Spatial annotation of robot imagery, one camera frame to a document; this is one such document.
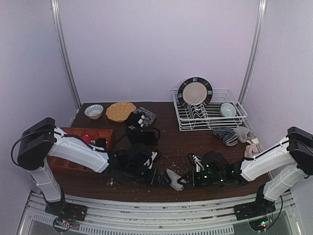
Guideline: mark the grey cloth by rack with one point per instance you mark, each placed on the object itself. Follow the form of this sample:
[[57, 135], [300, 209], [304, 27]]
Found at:
[[244, 134]]

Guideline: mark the red rolled cloth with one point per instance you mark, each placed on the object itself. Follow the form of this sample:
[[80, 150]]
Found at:
[[86, 139]]

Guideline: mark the black rimmed beige plate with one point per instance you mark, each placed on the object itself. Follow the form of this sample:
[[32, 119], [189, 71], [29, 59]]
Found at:
[[194, 91]]

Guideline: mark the blue striped underwear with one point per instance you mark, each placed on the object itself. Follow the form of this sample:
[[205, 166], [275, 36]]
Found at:
[[227, 135]]

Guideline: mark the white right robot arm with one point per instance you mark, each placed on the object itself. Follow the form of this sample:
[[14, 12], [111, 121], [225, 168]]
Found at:
[[293, 153]]

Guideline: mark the light green bowl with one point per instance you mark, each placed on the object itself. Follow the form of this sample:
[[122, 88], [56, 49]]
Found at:
[[228, 110]]

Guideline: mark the metal corner post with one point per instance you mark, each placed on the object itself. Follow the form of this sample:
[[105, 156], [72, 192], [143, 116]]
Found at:
[[254, 50], [62, 44]]

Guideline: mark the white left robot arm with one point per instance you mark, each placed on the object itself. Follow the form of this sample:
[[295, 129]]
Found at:
[[46, 139]]

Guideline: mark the blue patterned bowl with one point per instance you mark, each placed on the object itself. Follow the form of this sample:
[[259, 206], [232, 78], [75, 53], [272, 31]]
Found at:
[[94, 111]]

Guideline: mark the left metal corner post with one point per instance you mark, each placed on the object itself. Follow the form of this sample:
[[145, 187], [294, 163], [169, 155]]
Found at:
[[62, 44]]

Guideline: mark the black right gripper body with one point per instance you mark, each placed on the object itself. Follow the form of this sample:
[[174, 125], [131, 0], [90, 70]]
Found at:
[[191, 178]]

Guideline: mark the right metal corner post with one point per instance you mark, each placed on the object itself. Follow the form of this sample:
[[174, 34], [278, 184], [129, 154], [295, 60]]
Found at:
[[254, 50]]

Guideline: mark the black underwear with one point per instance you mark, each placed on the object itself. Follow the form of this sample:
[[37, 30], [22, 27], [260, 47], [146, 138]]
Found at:
[[139, 134]]

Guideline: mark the metal front rail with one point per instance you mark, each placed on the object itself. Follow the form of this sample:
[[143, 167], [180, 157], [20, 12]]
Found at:
[[212, 217]]

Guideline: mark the white wire dish rack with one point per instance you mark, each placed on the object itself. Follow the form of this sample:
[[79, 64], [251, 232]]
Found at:
[[207, 117]]

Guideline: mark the yellow dotted plate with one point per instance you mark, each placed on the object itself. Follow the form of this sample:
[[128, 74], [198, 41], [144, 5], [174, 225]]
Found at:
[[119, 112]]

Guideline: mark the brown wooden organizer box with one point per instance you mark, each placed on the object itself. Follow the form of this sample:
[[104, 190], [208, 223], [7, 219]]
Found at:
[[70, 146]]

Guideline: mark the black rolled cloth in box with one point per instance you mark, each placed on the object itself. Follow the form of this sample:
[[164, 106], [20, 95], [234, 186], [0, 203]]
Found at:
[[101, 142]]

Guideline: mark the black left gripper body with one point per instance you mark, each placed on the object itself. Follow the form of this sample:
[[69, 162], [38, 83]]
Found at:
[[154, 176]]

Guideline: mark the grey underwear pile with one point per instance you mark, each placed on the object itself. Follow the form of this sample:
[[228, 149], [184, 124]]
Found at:
[[148, 117]]

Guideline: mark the grey white underwear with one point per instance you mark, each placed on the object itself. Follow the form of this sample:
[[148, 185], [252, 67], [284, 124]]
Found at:
[[174, 180]]

